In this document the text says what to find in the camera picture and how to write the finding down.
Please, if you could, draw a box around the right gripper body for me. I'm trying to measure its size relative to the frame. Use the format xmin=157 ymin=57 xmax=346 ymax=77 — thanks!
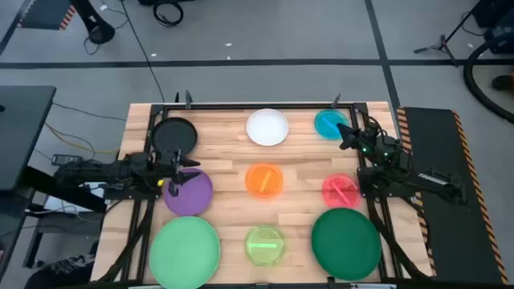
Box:
xmin=352 ymin=126 xmax=381 ymax=156

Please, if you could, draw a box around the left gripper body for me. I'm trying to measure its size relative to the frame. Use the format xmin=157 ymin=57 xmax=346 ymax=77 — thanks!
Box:
xmin=159 ymin=148 xmax=185 ymax=198

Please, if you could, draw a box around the purple plastic plate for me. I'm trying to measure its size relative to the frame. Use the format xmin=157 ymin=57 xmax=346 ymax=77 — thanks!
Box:
xmin=162 ymin=167 xmax=214 ymax=218

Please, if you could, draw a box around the small blue transparent plate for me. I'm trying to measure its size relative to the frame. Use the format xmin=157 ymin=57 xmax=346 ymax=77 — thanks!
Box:
xmin=313 ymin=108 xmax=351 ymax=141

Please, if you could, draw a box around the black plastic plate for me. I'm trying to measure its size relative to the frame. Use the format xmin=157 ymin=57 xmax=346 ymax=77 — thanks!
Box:
xmin=150 ymin=116 xmax=199 ymax=157

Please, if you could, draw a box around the small pink transparent plate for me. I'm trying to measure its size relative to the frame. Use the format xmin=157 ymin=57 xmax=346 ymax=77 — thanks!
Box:
xmin=320 ymin=173 xmax=362 ymax=210

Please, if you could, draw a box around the small orange transparent plate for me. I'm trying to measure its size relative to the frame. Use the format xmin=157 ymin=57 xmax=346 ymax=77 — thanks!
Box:
xmin=244 ymin=162 xmax=284 ymax=200

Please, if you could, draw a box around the large light green plate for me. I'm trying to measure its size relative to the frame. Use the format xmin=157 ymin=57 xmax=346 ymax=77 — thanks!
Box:
xmin=149 ymin=216 xmax=222 ymax=289

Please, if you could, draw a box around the white plastic plate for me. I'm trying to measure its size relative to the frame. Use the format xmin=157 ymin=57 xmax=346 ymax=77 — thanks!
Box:
xmin=245 ymin=108 xmax=290 ymax=147

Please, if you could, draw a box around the large dark green plate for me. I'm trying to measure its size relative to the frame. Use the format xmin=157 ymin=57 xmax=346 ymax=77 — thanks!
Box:
xmin=311 ymin=207 xmax=382 ymax=282

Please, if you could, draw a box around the small yellow-green transparent plate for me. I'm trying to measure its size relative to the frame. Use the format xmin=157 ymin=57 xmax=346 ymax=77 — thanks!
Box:
xmin=244 ymin=225 xmax=287 ymax=267

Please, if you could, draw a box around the large hazard-striped black mat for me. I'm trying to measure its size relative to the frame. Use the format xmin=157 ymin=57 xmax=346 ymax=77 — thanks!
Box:
xmin=396 ymin=106 xmax=510 ymax=285

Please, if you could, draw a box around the black power adapter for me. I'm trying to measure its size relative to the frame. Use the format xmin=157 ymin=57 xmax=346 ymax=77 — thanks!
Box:
xmin=51 ymin=153 xmax=84 ymax=167

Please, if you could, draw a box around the white paper sheet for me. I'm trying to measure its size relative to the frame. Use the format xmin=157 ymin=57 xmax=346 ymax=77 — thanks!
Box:
xmin=43 ymin=182 xmax=106 ymax=214

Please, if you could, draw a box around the black tripod stand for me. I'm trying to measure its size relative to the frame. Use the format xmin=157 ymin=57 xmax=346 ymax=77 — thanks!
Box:
xmin=413 ymin=0 xmax=483 ymax=68

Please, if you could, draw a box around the person's shoe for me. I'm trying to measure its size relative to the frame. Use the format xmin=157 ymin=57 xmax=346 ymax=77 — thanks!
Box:
xmin=492 ymin=74 xmax=514 ymax=92

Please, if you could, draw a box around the black desk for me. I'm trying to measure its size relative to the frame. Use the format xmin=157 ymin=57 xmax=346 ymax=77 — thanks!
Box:
xmin=0 ymin=85 xmax=57 ymax=192

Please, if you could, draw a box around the black curved stand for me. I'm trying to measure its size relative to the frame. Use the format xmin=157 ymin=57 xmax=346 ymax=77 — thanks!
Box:
xmin=70 ymin=0 xmax=116 ymax=45

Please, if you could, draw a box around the black equipment case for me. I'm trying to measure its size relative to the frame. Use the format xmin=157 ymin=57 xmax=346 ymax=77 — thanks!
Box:
xmin=471 ymin=0 xmax=514 ymax=55

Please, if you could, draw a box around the small hazard-striped black mat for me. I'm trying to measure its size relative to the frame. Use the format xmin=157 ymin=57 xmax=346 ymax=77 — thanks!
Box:
xmin=15 ymin=0 xmax=77 ymax=31

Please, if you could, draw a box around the yellow cable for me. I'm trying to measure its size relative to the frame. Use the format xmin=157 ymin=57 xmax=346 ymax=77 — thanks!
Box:
xmin=43 ymin=122 xmax=120 ymax=156

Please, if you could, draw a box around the black sleeved cable bundle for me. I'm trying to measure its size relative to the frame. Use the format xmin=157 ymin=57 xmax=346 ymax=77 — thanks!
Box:
xmin=96 ymin=198 xmax=157 ymax=284
xmin=367 ymin=198 xmax=433 ymax=281

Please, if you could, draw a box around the black aluminium table frame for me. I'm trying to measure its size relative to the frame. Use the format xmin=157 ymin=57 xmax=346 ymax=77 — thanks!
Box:
xmin=94 ymin=102 xmax=433 ymax=289

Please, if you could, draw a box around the black desk base frame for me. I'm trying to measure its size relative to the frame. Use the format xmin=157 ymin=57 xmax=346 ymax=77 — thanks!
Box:
xmin=22 ymin=166 xmax=108 ymax=269

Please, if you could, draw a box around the thick black hose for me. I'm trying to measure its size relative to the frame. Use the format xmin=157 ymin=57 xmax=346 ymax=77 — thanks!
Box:
xmin=463 ymin=38 xmax=514 ymax=124

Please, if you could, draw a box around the coiled black cable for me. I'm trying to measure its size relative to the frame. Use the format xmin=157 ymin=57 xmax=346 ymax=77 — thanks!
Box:
xmin=152 ymin=1 xmax=185 ymax=28

